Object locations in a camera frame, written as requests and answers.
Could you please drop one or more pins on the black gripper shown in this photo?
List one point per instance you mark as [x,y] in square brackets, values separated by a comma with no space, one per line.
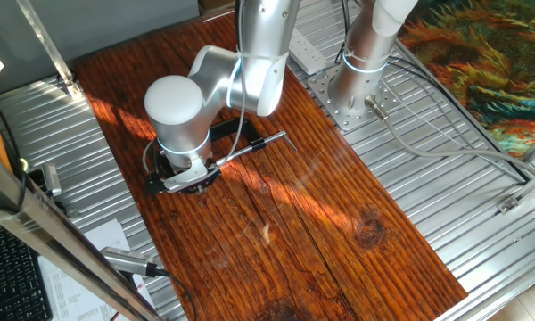
[200,187]

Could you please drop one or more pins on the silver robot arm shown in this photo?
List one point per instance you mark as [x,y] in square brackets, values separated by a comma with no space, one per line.
[258,53]

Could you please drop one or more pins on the black metal C-clamp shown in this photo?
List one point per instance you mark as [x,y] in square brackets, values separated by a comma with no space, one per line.
[232,127]

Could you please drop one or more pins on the printed white paper sheet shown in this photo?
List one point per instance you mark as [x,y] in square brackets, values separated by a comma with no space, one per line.
[111,236]

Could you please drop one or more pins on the brown wooden board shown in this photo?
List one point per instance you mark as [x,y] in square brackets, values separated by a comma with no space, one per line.
[294,245]

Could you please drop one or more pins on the small silver sensor box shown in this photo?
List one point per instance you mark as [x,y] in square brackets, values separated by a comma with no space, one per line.
[52,178]

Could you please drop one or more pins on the white power strip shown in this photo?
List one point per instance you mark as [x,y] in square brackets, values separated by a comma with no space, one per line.
[310,55]

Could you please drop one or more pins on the black keyboard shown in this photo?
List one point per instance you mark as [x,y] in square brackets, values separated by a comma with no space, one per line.
[13,276]

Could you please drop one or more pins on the colourful painted mat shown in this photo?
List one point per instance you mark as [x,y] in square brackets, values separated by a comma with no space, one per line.
[486,58]

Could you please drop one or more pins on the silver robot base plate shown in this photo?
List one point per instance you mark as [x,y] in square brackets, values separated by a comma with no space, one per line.
[339,118]

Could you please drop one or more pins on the aluminium frame beam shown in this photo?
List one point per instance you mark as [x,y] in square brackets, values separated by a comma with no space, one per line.
[49,232]

